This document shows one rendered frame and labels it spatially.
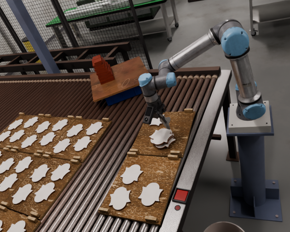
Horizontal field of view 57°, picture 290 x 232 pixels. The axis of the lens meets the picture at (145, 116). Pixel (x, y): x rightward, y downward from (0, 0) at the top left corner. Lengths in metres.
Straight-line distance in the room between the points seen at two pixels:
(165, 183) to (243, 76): 0.68
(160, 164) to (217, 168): 1.21
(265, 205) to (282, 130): 0.89
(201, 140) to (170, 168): 0.28
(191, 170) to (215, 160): 1.26
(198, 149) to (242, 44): 0.65
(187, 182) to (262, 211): 1.06
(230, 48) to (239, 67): 0.13
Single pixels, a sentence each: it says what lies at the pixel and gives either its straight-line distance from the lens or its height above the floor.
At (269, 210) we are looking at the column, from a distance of 2.42.
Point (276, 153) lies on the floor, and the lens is 2.80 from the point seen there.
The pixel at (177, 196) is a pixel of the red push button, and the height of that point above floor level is 0.93.
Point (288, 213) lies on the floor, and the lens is 2.44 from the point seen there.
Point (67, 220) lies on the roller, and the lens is 1.60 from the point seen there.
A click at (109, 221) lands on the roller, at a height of 0.92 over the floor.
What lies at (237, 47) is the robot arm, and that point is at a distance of 1.31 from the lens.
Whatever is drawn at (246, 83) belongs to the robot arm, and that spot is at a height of 1.27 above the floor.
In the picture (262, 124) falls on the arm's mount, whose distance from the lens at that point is 1.71.
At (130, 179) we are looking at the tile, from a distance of 1.54.
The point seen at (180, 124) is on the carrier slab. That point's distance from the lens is 1.78.
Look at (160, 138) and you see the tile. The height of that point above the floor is 0.99.
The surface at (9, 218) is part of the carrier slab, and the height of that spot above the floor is 0.94.
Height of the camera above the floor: 2.07
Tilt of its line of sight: 36 degrees down
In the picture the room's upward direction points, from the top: 20 degrees counter-clockwise
